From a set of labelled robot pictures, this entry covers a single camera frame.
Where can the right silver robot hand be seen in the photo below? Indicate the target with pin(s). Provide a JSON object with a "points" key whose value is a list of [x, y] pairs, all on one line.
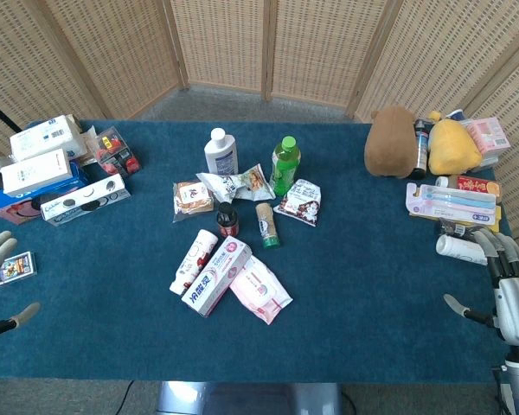
{"points": [[517, 302]]}

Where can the white yogurt bottle red print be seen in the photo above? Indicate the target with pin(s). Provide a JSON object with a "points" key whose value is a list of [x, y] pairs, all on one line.
{"points": [[193, 261]]}

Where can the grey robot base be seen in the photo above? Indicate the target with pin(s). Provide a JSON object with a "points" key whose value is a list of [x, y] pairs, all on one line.
{"points": [[246, 400]]}

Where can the white plain tube bottle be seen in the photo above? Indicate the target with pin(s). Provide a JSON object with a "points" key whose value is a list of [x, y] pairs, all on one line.
{"points": [[460, 250]]}

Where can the dark vinegar bottle red label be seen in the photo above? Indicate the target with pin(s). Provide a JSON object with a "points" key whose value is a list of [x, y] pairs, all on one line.
{"points": [[227, 220]]}

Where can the white lotion bottle blue label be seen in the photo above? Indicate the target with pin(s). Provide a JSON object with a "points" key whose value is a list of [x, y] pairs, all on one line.
{"points": [[220, 155]]}

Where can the green tea bottle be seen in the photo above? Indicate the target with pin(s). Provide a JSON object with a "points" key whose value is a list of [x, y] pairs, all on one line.
{"points": [[284, 166]]}

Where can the playing card pack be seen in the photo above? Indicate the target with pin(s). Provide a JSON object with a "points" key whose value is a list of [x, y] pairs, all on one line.
{"points": [[16, 269]]}

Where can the blue cookie box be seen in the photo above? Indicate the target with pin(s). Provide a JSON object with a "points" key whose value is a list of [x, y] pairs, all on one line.
{"points": [[8, 205]]}

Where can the plain white carton box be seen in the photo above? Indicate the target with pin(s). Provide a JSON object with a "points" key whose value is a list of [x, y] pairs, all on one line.
{"points": [[36, 173]]}

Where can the dark patterned snack bag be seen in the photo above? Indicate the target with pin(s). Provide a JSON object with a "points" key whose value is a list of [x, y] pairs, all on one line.
{"points": [[456, 227]]}

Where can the white Oreo cookie box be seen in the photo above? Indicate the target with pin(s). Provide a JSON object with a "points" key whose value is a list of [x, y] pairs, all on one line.
{"points": [[84, 201]]}

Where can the toothbrush blister pack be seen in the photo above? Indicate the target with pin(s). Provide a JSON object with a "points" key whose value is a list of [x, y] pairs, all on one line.
{"points": [[452, 203]]}

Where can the red yellow flat box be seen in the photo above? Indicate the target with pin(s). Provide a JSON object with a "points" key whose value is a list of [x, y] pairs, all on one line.
{"points": [[480, 186]]}

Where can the white tissue pack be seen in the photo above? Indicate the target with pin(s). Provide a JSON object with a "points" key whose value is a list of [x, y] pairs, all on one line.
{"points": [[45, 138]]}

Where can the small white capped jar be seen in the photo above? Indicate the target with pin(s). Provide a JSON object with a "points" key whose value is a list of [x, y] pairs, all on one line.
{"points": [[443, 181]]}

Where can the clear box with red items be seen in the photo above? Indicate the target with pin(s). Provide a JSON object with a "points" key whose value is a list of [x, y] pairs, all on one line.
{"points": [[114, 151]]}

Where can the yellow plush toy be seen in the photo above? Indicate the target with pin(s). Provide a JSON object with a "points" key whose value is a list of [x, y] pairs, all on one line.
{"points": [[452, 149]]}

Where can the blue table cloth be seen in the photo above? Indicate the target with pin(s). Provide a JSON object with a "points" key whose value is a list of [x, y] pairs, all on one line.
{"points": [[350, 281]]}

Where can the pink carton box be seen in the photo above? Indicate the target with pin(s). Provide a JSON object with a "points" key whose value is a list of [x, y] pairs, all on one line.
{"points": [[488, 136]]}

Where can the white blue paper cup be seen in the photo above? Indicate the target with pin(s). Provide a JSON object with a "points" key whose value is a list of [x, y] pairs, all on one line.
{"points": [[457, 113]]}

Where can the packaged brown cake slice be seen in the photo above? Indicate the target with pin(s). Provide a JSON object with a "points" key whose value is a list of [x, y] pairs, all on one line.
{"points": [[193, 199]]}

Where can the brown plush toy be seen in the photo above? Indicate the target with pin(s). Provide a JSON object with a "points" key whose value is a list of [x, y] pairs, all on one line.
{"points": [[389, 142]]}

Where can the pink white toothpaste box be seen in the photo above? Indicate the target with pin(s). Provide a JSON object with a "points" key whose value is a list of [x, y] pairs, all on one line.
{"points": [[218, 276]]}

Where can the white coffee candy bag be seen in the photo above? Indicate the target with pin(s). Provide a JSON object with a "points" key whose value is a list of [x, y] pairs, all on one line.
{"points": [[300, 202]]}

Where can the white crumpled snack bag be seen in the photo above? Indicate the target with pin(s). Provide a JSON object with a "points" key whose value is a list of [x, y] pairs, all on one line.
{"points": [[238, 181]]}

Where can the pink wet wipes pack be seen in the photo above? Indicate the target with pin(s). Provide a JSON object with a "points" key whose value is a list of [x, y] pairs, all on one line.
{"points": [[264, 294]]}

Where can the pepper shaker green cap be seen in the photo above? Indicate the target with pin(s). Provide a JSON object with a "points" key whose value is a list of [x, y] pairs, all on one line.
{"points": [[267, 225]]}

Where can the woven bamboo folding screen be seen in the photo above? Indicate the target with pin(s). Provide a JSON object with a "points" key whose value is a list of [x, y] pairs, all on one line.
{"points": [[225, 43]]}

